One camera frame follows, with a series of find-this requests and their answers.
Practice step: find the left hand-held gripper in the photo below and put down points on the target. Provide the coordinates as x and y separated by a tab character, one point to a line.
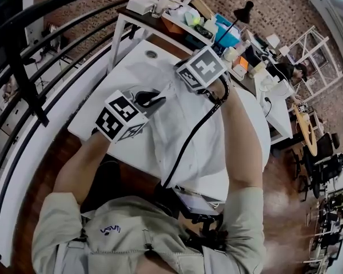
120	116

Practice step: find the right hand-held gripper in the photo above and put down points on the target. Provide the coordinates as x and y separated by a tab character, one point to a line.
205	67

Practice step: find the white pillowcase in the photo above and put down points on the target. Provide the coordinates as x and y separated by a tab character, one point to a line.
205	153

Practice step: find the person's right forearm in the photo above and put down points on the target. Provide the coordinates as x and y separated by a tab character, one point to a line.
243	153

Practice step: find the person's left forearm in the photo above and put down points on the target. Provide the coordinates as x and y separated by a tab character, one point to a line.
80	170

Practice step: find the small white tray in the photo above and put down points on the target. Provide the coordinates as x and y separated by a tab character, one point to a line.
230	66

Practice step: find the white mug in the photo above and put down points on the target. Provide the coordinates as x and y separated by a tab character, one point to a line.
231	54

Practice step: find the teal box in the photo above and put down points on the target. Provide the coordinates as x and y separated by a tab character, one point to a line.
193	40

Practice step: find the black oblong case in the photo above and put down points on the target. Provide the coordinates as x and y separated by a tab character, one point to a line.
204	31

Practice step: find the orange and white box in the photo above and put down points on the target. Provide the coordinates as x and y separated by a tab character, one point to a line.
241	71

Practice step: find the long white tray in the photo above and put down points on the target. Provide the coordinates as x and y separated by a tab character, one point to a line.
188	30

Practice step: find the blue box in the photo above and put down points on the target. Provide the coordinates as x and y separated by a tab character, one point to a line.
230	34

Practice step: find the white tissue pack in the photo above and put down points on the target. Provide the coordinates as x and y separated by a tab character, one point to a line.
211	25

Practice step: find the clear plastic bottle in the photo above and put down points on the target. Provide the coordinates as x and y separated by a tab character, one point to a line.
244	47

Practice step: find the black box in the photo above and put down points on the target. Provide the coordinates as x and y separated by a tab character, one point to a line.
254	56

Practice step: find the cream cup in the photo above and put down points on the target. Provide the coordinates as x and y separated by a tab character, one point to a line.
258	67

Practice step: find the black desk lamp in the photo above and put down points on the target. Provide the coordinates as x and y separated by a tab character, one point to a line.
244	13

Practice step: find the white lampshade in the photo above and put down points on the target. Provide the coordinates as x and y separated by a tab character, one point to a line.
273	40
284	50

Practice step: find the clear drinking glass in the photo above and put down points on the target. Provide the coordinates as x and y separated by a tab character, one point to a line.
157	11

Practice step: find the white paper bag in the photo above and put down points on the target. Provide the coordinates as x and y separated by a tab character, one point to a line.
283	88

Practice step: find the dark-topped white-legged table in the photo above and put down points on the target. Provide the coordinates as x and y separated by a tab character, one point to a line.
137	17

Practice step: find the white side table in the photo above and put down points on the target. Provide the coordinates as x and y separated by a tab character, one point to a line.
278	118

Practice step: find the white rectangular box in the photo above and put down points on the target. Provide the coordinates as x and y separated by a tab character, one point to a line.
140	6

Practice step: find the person's left leg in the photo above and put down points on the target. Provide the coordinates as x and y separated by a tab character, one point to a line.
105	181

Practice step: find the person's leg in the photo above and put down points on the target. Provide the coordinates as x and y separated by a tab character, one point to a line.
105	181
163	198

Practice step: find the person's right leg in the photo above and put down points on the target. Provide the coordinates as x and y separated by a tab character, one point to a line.
163	198

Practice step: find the black chest-mounted monitor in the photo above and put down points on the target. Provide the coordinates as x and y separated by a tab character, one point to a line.
197	203

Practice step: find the black metal railing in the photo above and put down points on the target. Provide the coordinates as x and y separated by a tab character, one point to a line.
31	96

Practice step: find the person's beige jacket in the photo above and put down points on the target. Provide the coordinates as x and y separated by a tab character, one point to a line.
125	218

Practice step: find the round wooden table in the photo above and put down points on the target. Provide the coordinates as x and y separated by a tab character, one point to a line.
308	133

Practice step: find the white shelf rack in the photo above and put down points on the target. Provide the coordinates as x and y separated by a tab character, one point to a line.
326	40

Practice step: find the black office chair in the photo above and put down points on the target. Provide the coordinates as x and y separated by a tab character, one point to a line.
326	167

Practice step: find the black equipment cabinet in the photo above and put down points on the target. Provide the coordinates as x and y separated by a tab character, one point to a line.
5	16

